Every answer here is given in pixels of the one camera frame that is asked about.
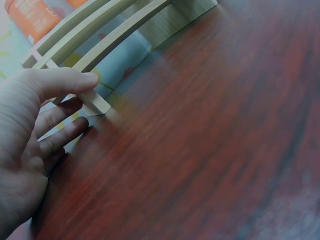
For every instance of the person's left thumb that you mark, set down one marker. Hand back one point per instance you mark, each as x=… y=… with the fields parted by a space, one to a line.
x=70 y=81

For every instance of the person's left hand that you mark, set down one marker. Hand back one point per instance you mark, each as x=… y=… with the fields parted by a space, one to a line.
x=17 y=140

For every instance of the orange canister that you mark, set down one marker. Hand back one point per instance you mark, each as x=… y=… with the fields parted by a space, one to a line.
x=32 y=17
x=75 y=3

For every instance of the slatted wooden rack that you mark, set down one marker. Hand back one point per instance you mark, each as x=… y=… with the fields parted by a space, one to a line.
x=98 y=103

